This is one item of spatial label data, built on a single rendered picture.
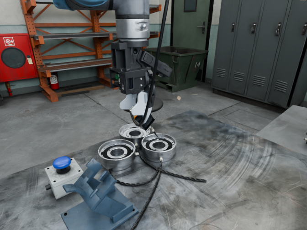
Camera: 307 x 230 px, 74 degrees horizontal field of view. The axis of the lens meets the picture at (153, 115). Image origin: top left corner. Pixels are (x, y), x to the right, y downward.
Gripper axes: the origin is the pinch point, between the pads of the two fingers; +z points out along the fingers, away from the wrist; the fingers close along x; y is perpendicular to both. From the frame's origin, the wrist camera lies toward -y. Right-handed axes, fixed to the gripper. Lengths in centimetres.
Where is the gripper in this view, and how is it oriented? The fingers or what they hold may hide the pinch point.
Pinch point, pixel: (142, 116)
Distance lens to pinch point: 56.9
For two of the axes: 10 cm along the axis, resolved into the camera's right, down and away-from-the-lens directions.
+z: 0.0, 9.1, 4.1
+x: 6.6, 3.1, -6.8
